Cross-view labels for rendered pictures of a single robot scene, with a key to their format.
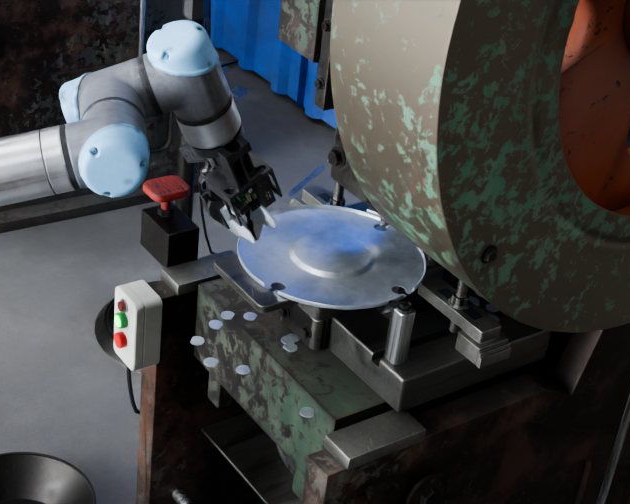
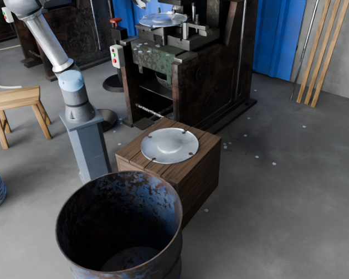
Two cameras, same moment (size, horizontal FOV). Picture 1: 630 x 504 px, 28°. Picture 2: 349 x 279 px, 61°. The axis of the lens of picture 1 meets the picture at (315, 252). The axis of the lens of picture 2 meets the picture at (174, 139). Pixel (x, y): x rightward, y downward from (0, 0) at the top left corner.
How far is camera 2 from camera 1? 58 cm
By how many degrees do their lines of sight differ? 8
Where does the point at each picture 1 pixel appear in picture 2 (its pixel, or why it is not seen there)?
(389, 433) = (189, 54)
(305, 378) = (164, 50)
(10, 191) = not seen: outside the picture
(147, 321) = (120, 52)
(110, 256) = (101, 73)
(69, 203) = (87, 65)
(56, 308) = (91, 85)
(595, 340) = (230, 30)
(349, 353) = (173, 42)
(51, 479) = (103, 114)
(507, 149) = not seen: outside the picture
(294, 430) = (164, 65)
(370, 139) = not seen: outside the picture
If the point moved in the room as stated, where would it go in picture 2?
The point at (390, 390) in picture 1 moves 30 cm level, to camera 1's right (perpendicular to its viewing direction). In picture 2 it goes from (186, 46) to (236, 41)
